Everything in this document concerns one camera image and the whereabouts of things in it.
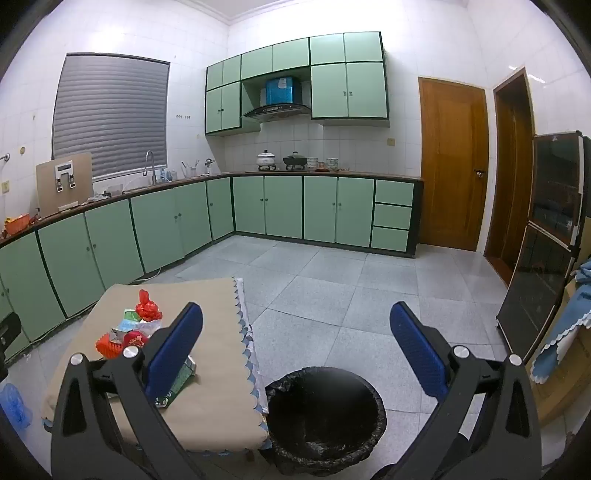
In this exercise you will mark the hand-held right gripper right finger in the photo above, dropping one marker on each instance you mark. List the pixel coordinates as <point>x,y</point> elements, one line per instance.
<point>418,350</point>

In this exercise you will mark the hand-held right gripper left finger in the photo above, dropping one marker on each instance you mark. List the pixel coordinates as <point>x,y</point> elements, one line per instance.
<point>178,350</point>

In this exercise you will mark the milk carton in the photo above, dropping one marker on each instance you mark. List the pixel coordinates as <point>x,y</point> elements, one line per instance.
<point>187,371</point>

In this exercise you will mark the white tissue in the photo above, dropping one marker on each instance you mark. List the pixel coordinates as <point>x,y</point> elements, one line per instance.
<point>150,328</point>

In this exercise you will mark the red plastic bag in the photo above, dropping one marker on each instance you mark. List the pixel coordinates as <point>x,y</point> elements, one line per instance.
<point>147,309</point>

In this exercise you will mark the orange foam net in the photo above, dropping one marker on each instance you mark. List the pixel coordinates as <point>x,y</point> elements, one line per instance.
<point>108,347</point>

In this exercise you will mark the black trash bin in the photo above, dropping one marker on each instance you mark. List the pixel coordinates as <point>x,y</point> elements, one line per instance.
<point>323,415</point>

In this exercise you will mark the beige tablecloth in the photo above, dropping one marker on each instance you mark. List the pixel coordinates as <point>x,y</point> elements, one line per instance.
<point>207,314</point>

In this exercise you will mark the blue plastic bag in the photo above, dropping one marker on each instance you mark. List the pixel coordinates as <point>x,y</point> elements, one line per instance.
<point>14,410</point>

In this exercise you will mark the orange plastic basket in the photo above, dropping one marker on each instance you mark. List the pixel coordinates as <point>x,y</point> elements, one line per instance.
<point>19,225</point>

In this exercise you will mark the beige wooden board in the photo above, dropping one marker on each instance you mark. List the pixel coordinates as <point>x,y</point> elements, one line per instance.
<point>46,194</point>

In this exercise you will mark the dark glass cabinet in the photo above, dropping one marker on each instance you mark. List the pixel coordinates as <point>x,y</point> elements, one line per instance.
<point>540,258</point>

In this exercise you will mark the blue scalloped cloth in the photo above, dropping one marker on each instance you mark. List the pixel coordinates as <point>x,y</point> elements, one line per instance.
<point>572,314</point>

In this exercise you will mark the utensil holder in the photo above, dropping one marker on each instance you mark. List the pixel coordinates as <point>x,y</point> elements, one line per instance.
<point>189,171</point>

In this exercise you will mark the green base kitchen cabinets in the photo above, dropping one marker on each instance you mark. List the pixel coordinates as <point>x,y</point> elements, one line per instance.
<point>286,207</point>

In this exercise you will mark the closed wooden door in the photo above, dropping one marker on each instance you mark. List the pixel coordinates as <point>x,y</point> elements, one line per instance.
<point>452,161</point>

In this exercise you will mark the steel kitchen faucet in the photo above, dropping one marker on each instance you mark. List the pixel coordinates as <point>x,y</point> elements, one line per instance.
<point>148,159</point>

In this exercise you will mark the gas stove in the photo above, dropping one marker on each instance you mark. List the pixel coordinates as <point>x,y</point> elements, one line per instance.
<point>277,169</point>

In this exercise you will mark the white cooking pot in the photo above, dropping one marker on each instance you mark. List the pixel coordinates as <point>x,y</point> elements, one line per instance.
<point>266,159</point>

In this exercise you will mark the black cooking pot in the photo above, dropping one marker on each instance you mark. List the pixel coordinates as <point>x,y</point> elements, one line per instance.
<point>294,160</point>

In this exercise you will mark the grey window blind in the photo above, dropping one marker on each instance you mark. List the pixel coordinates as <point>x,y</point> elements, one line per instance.
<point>111,115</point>

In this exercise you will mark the black range hood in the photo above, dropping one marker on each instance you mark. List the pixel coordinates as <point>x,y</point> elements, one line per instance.
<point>277,112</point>

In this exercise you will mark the wooden door frame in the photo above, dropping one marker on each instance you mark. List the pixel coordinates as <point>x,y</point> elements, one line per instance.
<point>499,184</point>

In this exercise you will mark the green upper wall cabinets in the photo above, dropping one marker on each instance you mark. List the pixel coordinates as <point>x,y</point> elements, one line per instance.
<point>346,87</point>

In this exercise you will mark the blue wrapped hood duct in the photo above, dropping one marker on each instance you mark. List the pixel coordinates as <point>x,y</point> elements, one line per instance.
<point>282,90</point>

